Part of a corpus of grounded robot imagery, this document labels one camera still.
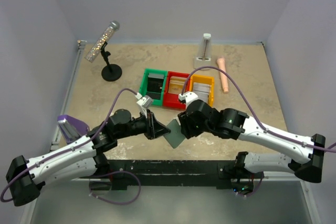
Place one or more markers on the yellow plastic bin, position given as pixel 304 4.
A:
pixel 206 80

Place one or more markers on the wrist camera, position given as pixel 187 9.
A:
pixel 187 98
pixel 143 103

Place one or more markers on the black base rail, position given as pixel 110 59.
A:
pixel 121 174

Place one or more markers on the green plastic bin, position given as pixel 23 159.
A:
pixel 144 81

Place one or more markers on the white metronome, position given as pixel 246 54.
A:
pixel 204 55

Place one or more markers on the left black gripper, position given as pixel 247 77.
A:
pixel 154 128

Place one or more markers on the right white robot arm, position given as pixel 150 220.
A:
pixel 301 155

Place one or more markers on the pink flashlight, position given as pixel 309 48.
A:
pixel 224 80

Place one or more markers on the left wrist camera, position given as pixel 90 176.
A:
pixel 143 103

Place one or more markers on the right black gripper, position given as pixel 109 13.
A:
pixel 185 120

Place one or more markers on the black cards stack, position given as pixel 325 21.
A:
pixel 154 85

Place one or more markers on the purple block fixture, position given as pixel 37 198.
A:
pixel 71 128

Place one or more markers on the white cards stack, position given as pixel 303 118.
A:
pixel 202 90

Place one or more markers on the black microphone stand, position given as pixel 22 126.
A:
pixel 111 72

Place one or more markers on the teal leather card holder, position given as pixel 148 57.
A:
pixel 175 136

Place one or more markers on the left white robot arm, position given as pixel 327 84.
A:
pixel 84 157

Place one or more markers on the gold cards stack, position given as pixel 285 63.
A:
pixel 176 84

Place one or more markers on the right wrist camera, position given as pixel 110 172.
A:
pixel 187 98

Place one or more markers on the glitter silver microphone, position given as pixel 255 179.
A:
pixel 102 40

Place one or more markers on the red plastic bin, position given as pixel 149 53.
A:
pixel 171 100

